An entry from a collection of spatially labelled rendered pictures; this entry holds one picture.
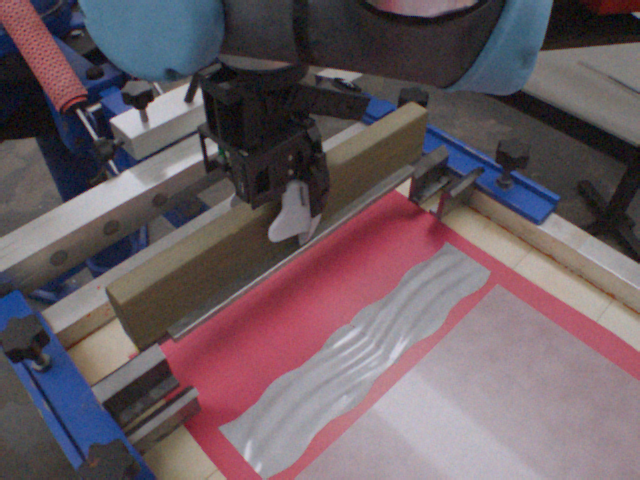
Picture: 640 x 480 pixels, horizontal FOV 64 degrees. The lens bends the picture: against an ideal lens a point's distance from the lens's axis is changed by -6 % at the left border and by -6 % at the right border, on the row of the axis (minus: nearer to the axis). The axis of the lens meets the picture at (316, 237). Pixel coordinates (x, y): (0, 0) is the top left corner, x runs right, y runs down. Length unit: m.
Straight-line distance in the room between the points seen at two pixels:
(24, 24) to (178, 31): 0.63
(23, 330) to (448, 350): 0.42
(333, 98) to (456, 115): 2.22
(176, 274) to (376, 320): 0.23
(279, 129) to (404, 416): 0.30
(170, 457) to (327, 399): 0.16
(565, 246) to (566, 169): 1.84
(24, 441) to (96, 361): 1.16
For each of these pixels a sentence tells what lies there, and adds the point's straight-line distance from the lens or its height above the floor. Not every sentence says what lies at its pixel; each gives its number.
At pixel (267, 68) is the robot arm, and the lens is 0.40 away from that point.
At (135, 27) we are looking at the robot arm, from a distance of 0.27.
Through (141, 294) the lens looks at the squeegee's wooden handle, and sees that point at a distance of 0.47.
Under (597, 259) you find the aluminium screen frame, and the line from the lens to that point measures 0.70.
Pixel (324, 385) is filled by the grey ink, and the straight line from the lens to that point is 0.56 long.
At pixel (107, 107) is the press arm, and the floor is 1.04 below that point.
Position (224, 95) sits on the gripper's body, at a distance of 0.41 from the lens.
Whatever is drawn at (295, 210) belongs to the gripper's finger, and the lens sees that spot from 0.51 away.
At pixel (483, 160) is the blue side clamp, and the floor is 1.01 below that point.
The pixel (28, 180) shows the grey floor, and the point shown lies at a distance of 2.56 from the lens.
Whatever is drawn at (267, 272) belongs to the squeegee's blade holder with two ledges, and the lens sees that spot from 0.54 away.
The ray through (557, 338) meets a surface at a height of 0.96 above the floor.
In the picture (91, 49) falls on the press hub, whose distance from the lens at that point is 1.07.
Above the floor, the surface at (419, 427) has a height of 0.96.
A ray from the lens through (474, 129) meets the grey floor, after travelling 2.62.
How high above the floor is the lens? 1.46
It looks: 47 degrees down
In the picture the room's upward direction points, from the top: straight up
